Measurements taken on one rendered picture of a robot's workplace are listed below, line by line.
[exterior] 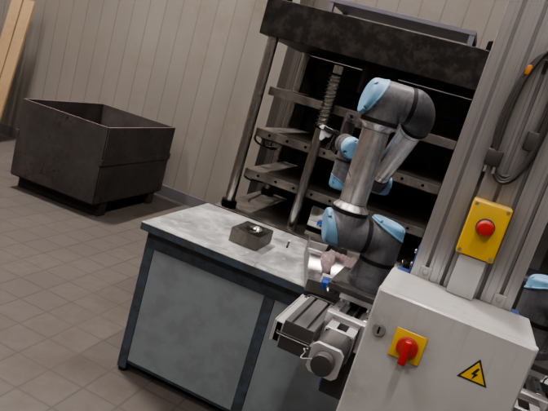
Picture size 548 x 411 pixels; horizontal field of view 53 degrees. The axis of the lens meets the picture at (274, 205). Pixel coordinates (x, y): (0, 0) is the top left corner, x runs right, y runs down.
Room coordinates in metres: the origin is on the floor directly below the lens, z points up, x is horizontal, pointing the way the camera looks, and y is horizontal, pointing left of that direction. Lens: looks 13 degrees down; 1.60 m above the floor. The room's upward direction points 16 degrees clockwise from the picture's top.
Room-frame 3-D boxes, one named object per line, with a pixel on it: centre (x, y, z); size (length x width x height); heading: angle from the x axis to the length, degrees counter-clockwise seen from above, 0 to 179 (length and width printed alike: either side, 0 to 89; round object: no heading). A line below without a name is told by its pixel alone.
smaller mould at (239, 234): (2.59, 0.06, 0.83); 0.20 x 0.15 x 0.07; 164
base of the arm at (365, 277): (1.72, -0.37, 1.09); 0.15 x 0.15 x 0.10
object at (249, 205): (3.39, -0.39, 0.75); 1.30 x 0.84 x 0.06; 74
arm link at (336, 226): (1.70, -0.24, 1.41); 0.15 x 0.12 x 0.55; 98
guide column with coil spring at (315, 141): (3.11, -0.13, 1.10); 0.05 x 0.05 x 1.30
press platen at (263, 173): (3.44, -0.41, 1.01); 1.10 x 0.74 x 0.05; 74
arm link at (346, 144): (1.96, -0.20, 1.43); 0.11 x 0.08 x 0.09; 8
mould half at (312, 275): (2.40, -0.35, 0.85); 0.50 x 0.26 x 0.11; 1
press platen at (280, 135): (3.44, -0.41, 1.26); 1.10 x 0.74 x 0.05; 74
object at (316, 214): (3.30, -0.42, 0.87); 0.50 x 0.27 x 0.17; 164
